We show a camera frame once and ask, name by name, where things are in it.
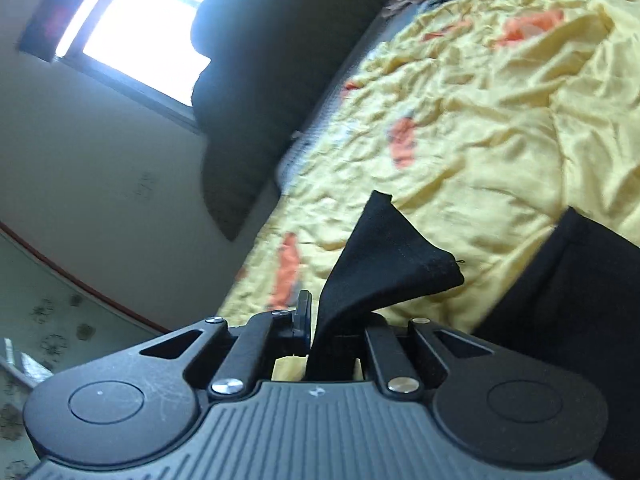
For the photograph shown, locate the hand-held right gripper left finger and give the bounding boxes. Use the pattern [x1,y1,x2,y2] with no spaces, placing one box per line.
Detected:
[137,289,315,398]

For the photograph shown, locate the dark curtain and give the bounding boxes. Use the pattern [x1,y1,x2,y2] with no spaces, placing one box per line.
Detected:
[16,0,128,63]

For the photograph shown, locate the black pants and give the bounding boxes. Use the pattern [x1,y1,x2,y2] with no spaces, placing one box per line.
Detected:
[304,190,640,480]

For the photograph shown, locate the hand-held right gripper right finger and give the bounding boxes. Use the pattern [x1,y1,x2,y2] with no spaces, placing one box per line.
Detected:
[356,312,483,396]

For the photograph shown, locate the window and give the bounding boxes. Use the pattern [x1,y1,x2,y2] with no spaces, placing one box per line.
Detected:
[54,0,242,113]

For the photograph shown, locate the yellow printed quilt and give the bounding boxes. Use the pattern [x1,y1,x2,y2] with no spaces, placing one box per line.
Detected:
[220,0,640,382]

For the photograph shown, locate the grey upholstered headboard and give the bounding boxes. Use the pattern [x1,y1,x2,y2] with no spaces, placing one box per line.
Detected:
[190,0,417,242]

